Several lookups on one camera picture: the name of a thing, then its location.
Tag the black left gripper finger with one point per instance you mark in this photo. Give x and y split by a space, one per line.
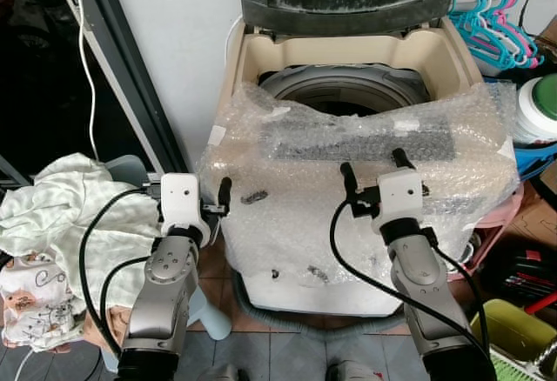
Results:
224 191

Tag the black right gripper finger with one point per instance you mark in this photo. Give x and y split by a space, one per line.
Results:
348 181
404 159

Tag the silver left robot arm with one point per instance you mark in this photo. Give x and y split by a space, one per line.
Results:
165 294

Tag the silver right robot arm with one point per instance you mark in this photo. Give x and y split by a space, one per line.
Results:
426 285

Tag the cream top-load washing machine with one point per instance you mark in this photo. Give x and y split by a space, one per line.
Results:
261 50

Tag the cyan plastic clothes hanger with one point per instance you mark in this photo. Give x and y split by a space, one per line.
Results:
474 29

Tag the pink plastic clothes hanger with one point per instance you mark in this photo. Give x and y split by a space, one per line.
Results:
520 37

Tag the black washer control panel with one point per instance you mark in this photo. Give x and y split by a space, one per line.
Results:
348 144

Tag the clear bubble wrap sheet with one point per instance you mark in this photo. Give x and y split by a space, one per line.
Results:
287 233

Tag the pink plastic basin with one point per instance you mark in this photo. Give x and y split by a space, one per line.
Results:
496 224

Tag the blue plastic basin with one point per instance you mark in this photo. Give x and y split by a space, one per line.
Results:
533 162

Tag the white jar with green lid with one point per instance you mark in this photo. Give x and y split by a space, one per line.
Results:
535 116

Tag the large brown cardboard box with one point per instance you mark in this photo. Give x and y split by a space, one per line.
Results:
535 216

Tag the brown cloth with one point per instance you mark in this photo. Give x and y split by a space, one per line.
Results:
119 327

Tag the pale green white cloth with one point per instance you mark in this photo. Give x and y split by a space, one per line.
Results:
61 207

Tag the grey left robot foot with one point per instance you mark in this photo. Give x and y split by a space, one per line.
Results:
219 374

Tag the grey robot foot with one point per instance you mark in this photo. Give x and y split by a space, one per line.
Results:
352 372
219 374

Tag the black and red toolbox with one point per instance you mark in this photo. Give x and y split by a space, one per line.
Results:
526 272

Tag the grey right robot foot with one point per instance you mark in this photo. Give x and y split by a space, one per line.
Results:
352 372

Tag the small brown cardboard box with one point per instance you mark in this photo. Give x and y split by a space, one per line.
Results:
548 37

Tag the yellow-green plastic dustpan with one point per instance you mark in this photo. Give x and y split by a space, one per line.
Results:
509 324

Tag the white patterned garment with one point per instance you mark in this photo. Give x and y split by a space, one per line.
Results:
35 303

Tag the green bristle broom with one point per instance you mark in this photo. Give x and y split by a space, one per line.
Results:
518 368

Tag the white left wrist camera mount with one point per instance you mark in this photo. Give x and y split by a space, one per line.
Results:
183 203

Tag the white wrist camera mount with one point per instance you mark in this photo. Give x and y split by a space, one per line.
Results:
399 194
183 203

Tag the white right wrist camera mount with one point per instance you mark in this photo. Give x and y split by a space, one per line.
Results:
399 194

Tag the dark door frame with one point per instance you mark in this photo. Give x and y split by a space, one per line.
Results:
130 59

